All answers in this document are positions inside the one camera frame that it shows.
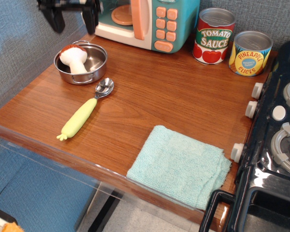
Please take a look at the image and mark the light blue folded cloth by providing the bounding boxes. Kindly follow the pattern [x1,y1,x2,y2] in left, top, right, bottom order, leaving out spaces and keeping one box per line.
[127,125,232,210]

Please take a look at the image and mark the spoon with green handle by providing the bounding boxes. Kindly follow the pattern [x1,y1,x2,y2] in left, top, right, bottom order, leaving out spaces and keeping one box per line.
[56,78,115,141]

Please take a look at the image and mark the white stove knob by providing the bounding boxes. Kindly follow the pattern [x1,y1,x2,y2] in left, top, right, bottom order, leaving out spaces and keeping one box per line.
[251,82,263,100]
[231,143,244,163]
[245,101,258,119]

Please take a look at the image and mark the tomato sauce can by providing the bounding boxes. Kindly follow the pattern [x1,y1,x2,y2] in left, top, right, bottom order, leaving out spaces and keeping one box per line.
[193,8,236,64]

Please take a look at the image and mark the black toy stove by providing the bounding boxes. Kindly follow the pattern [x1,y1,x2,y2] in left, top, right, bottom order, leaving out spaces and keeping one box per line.
[200,41,290,232]

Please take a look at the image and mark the plush white brown mushroom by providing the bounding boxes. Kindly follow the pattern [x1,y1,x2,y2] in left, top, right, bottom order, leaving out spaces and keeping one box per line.
[59,44,87,74]

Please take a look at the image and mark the teal toy microwave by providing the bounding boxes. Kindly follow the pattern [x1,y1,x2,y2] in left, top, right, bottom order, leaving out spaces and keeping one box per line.
[95,0,200,54]

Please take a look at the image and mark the orange plush object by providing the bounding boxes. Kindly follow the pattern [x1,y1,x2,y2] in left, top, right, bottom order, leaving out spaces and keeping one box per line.
[1,222,24,232]

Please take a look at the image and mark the pineapple slices can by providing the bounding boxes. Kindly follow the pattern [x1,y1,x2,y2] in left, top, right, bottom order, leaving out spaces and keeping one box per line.
[229,31,273,77]

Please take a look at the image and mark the small silver pot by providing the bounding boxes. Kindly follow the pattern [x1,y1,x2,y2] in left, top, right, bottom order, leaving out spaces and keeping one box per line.
[54,41,108,85]

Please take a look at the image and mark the white stove knob front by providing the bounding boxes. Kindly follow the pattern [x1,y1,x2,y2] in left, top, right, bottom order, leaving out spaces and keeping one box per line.
[231,143,244,163]

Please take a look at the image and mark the white stove knob middle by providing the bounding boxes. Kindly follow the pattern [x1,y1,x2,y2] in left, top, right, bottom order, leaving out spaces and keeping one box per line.
[245,101,258,119]

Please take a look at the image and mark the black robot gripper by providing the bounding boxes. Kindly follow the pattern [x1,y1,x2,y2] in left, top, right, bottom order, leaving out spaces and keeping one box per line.
[37,0,103,35]

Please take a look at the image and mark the white stove knob rear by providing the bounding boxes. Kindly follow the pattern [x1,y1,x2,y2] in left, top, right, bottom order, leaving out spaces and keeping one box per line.
[251,82,263,100]

